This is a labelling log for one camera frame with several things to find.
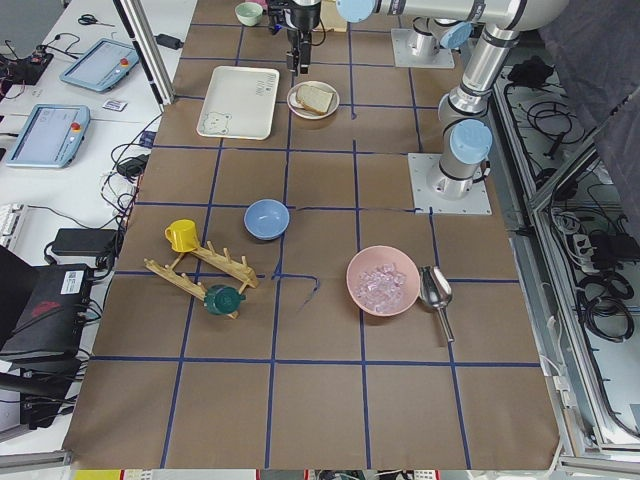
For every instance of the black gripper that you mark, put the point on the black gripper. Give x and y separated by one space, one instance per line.
304 18

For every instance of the white bread slice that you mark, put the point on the white bread slice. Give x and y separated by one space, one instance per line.
315 99

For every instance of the cream round plate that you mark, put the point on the cream round plate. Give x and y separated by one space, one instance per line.
305 114

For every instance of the bread slice on plate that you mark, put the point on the bread slice on plate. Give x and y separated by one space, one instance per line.
295 99

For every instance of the green bowl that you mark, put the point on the green bowl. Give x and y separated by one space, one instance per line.
249 13

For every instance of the cream bear tray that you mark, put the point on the cream bear tray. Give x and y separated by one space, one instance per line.
239 103

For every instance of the black power adapter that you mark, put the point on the black power adapter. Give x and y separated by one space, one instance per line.
169 41

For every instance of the blue bowl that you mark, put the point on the blue bowl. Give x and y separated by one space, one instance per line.
266 219

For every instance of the far teach pendant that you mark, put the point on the far teach pendant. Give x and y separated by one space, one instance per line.
102 66

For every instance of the teach pendant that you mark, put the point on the teach pendant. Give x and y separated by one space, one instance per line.
102 66
51 136

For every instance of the yellow cup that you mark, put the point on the yellow cup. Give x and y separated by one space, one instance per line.
182 235

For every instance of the pink bowl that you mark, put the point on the pink bowl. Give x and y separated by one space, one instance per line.
383 281

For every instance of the near teach pendant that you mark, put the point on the near teach pendant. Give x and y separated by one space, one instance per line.
51 136

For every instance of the dark green cup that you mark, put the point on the dark green cup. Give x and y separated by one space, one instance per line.
223 300

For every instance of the metal scoop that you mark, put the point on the metal scoop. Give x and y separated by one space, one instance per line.
436 293

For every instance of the black power brick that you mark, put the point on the black power brick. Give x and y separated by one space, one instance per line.
83 242

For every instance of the black laptop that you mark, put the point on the black laptop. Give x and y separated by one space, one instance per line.
41 308

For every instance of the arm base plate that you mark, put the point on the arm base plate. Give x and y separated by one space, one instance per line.
404 58
434 192

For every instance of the aluminium frame post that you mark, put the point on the aluminium frame post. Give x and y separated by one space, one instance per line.
138 29

